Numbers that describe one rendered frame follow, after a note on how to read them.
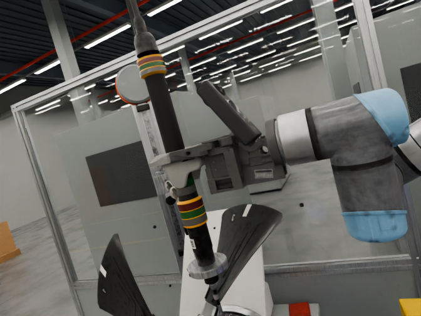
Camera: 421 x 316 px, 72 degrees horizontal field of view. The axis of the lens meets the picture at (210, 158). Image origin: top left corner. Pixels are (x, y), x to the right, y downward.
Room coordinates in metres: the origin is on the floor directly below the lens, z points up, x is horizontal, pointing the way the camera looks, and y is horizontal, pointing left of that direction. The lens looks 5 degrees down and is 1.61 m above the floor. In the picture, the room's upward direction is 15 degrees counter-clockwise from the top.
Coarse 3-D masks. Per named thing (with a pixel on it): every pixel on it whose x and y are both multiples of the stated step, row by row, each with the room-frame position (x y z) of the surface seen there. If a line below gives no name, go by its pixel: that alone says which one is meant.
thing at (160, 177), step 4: (156, 172) 1.13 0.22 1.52; (160, 172) 1.13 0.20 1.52; (164, 172) 1.10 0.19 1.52; (156, 176) 1.04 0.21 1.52; (160, 176) 1.04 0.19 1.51; (164, 176) 1.04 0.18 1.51; (168, 176) 1.05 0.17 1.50; (156, 180) 1.04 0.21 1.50; (160, 180) 1.04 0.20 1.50; (164, 180) 1.04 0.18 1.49; (168, 180) 1.04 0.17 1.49; (156, 184) 1.06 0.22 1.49; (160, 184) 1.04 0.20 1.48; (164, 184) 1.04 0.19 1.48; (172, 184) 1.05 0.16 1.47; (160, 188) 1.04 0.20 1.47; (164, 188) 1.04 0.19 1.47; (160, 192) 1.04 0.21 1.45; (164, 192) 1.04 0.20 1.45; (168, 192) 1.04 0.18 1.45
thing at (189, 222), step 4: (200, 216) 0.46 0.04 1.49; (204, 216) 0.47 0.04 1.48; (184, 220) 0.47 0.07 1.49; (188, 220) 0.46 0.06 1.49; (192, 220) 0.46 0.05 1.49; (196, 220) 0.46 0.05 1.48; (200, 220) 0.46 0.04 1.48; (204, 220) 0.47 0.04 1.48; (184, 224) 0.47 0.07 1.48; (188, 224) 0.46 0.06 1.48; (192, 224) 0.46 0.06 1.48; (196, 224) 0.46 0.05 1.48
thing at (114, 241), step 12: (108, 252) 0.72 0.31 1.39; (120, 252) 0.68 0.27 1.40; (108, 264) 0.71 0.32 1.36; (120, 264) 0.67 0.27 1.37; (108, 276) 0.71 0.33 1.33; (120, 276) 0.66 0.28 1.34; (132, 276) 0.63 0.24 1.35; (108, 288) 0.71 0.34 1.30; (120, 288) 0.66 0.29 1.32; (132, 288) 0.63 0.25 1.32; (108, 300) 0.72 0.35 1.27; (120, 300) 0.67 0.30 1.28; (132, 300) 0.62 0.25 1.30; (144, 300) 0.59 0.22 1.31; (108, 312) 0.72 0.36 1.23; (120, 312) 0.69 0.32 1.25; (132, 312) 0.63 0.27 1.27; (144, 312) 0.59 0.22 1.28
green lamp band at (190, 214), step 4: (200, 208) 0.47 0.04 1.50; (204, 208) 0.48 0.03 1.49; (188, 212) 0.46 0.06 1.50; (192, 212) 0.46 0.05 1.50; (196, 212) 0.46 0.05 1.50; (200, 212) 0.47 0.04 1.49; (204, 212) 0.47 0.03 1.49; (180, 216) 0.47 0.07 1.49; (184, 216) 0.46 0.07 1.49; (188, 216) 0.46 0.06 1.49; (192, 216) 0.46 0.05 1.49; (196, 216) 0.46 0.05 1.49
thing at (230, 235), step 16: (240, 208) 0.69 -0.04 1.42; (256, 208) 0.63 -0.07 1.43; (272, 208) 0.59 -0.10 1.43; (224, 224) 0.71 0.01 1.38; (240, 224) 0.64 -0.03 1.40; (256, 224) 0.59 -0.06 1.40; (272, 224) 0.56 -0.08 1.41; (224, 240) 0.67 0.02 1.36; (240, 240) 0.60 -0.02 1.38; (256, 240) 0.56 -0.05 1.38; (240, 256) 0.56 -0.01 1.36; (224, 272) 0.57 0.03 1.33; (240, 272) 0.54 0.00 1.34; (208, 288) 0.61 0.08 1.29; (224, 288) 0.54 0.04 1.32
